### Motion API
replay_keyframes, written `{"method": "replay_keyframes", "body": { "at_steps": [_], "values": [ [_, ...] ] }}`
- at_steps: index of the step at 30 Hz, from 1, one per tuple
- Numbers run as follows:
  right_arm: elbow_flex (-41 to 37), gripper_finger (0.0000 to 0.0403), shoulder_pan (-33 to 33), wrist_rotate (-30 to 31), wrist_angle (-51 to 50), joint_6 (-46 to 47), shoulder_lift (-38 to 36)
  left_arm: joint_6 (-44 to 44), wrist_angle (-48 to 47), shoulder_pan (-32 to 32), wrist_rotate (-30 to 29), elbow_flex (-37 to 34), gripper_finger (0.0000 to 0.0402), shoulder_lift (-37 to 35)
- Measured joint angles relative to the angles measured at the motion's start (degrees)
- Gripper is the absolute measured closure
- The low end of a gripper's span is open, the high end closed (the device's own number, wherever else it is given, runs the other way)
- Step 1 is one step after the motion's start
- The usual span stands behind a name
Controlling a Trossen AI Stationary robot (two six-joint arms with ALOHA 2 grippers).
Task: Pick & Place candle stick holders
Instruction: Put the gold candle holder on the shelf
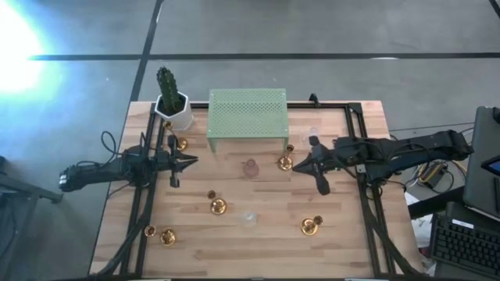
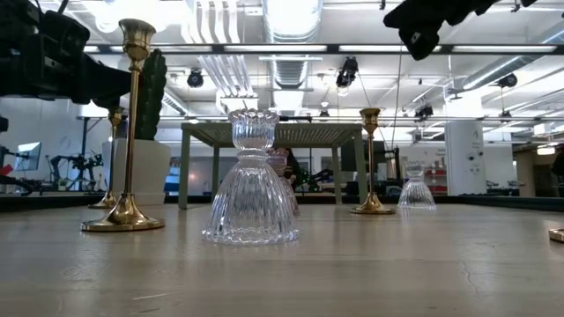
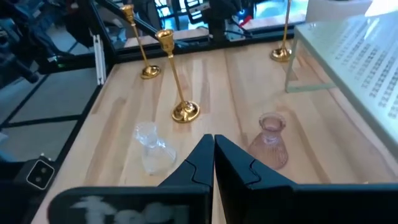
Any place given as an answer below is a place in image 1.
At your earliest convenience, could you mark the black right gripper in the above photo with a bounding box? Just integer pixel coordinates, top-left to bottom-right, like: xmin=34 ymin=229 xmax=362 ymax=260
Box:
xmin=292 ymin=136 xmax=337 ymax=196

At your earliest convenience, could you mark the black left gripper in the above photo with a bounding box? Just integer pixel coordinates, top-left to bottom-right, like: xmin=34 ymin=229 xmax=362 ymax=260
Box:
xmin=155 ymin=134 xmax=199 ymax=189

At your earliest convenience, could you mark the brass candlestick holder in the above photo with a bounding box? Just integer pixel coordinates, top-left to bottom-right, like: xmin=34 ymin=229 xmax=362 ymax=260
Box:
xmin=206 ymin=189 xmax=228 ymax=216
xmin=144 ymin=225 xmax=177 ymax=247
xmin=162 ymin=120 xmax=190 ymax=152
xmin=299 ymin=215 xmax=324 ymax=237
xmin=277 ymin=144 xmax=295 ymax=173

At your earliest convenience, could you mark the clear glass candle holder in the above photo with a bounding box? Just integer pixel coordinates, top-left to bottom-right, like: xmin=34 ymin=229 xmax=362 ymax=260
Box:
xmin=238 ymin=211 xmax=259 ymax=228
xmin=302 ymin=126 xmax=323 ymax=148

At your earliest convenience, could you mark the pink glass candle holder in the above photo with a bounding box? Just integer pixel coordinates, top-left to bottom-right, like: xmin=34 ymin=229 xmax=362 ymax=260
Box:
xmin=242 ymin=158 xmax=260 ymax=179

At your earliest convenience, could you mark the white hexagonal plant pot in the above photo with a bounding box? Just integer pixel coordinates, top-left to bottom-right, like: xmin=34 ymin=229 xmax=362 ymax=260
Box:
xmin=153 ymin=91 xmax=195 ymax=132

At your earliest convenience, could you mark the green perforated metal shelf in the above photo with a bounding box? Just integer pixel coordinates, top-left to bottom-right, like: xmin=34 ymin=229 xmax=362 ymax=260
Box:
xmin=205 ymin=87 xmax=291 ymax=154

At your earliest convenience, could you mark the white paper sheet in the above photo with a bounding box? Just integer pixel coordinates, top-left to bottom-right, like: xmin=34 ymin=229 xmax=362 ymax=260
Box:
xmin=404 ymin=190 xmax=435 ymax=253

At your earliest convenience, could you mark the black power supply box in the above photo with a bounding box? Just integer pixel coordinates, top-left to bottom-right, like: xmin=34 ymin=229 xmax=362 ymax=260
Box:
xmin=421 ymin=162 xmax=450 ymax=188

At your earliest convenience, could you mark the black metal stand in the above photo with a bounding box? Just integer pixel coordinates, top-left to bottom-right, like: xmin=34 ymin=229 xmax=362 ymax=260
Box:
xmin=0 ymin=155 xmax=64 ymax=281

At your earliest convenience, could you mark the black computer keyboard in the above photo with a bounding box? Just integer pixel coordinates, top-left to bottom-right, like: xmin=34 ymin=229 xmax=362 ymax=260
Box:
xmin=429 ymin=212 xmax=500 ymax=279

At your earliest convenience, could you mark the black tablet with blue screen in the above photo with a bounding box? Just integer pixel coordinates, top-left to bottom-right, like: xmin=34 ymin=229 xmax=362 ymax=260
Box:
xmin=480 ymin=155 xmax=500 ymax=176

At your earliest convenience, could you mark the black aluminium rig frame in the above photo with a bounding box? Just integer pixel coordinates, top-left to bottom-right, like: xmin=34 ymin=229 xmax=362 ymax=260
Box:
xmin=89 ymin=101 xmax=423 ymax=279

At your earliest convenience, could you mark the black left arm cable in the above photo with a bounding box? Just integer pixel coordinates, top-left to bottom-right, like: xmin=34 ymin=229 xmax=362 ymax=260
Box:
xmin=100 ymin=130 xmax=119 ymax=158

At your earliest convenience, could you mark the thin grey cable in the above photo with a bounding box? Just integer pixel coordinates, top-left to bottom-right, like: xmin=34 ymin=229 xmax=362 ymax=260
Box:
xmin=389 ymin=123 xmax=476 ymax=133

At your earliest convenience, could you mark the yellow cable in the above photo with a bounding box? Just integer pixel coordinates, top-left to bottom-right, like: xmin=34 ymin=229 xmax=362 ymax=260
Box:
xmin=416 ymin=158 xmax=469 ymax=185

